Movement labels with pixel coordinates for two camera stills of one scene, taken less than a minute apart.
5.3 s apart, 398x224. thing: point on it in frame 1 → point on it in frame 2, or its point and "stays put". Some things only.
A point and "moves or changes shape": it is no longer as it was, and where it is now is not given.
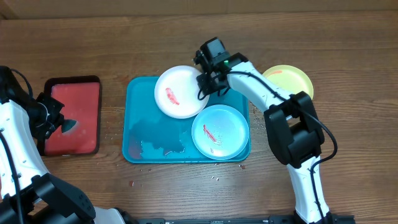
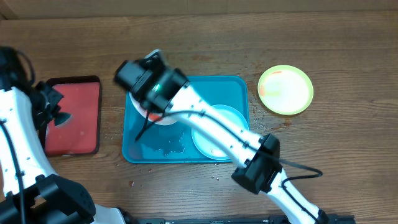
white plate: (176, 93) moves or changes shape
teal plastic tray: (151, 135) stays put
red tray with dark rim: (81, 95) stays put
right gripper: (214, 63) → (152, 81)
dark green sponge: (68, 124) moves or changes shape
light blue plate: (220, 132) stays put
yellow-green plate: (290, 79) stays put
